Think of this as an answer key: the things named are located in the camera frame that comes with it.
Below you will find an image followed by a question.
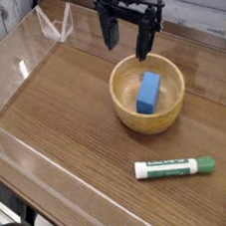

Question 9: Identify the white green marker pen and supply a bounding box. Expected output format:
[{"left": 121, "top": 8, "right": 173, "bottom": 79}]
[{"left": 134, "top": 156, "right": 216, "bottom": 180}]

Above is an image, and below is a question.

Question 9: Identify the clear acrylic tray wall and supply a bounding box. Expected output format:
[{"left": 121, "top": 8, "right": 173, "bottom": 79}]
[{"left": 0, "top": 0, "right": 226, "bottom": 226}]

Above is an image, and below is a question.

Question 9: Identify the blue foam block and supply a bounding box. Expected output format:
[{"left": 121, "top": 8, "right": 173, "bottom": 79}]
[{"left": 136, "top": 72, "right": 161, "bottom": 114}]

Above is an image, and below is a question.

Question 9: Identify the brown wooden bowl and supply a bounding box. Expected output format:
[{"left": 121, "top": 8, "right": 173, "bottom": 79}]
[{"left": 110, "top": 53, "right": 185, "bottom": 134}]

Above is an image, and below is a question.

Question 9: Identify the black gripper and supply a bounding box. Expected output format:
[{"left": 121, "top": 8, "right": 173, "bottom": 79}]
[{"left": 97, "top": 0, "right": 165, "bottom": 62}]

